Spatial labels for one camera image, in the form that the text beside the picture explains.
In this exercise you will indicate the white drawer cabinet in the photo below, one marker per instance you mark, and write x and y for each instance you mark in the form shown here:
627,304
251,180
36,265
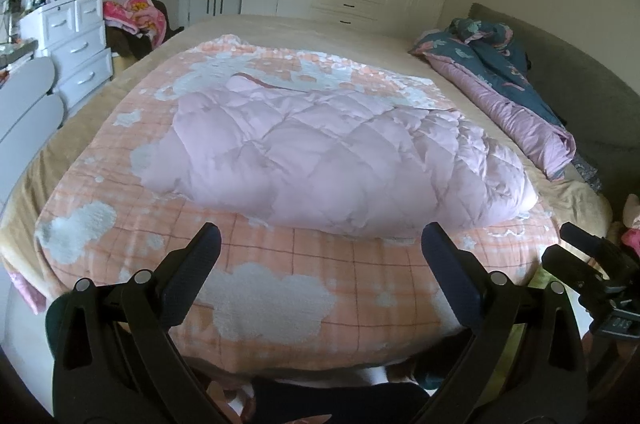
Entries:
80,48

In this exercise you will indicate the grey oval panel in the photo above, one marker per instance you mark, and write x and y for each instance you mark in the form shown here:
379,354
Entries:
25,83
30,138

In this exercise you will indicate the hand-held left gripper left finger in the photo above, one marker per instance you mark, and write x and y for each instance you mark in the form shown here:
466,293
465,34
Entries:
195,264

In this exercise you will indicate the dark patterned pillow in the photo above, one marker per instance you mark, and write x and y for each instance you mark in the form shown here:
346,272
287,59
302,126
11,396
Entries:
587,171

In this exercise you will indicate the pink quilted jacket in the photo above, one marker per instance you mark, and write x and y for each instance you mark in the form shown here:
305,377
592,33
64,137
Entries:
325,153

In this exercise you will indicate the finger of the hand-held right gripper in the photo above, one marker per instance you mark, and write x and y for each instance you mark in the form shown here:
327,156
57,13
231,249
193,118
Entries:
570,269
585,241

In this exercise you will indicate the bed with beige sheet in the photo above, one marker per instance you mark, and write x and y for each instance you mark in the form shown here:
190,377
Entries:
325,33

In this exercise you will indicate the dark clothes pile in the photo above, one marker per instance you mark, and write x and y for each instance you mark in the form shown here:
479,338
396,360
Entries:
130,46

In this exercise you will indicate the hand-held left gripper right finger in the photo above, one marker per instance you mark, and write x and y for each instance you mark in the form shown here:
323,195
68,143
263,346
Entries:
447,269

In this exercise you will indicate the pink and teal floral duvet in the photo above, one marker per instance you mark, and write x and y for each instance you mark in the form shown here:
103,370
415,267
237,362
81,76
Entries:
510,118

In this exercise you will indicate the grey bed headboard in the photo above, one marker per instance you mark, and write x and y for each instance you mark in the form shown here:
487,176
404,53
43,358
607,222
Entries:
575,68

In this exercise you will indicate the pink soft toy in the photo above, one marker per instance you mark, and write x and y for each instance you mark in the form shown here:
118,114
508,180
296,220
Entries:
634,224

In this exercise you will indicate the pink and yellow bag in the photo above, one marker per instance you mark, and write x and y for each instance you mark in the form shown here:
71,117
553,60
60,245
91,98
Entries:
145,11

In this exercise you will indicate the orange plaid bear blanket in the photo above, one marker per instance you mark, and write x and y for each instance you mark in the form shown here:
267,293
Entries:
275,269

